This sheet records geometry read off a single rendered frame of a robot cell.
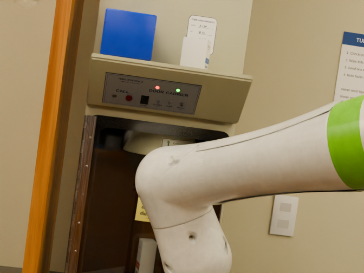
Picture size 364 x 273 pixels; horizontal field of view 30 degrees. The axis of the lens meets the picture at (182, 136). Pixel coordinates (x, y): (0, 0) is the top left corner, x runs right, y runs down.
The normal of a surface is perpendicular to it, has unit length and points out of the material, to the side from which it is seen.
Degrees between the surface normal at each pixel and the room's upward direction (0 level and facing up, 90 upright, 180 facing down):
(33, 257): 90
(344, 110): 54
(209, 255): 77
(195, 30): 90
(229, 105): 135
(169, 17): 90
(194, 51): 90
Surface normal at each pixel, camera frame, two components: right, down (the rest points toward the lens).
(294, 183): -0.41, 0.74
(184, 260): -0.31, 0.09
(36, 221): 0.11, 0.07
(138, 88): -0.02, 0.75
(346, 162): -0.59, 0.43
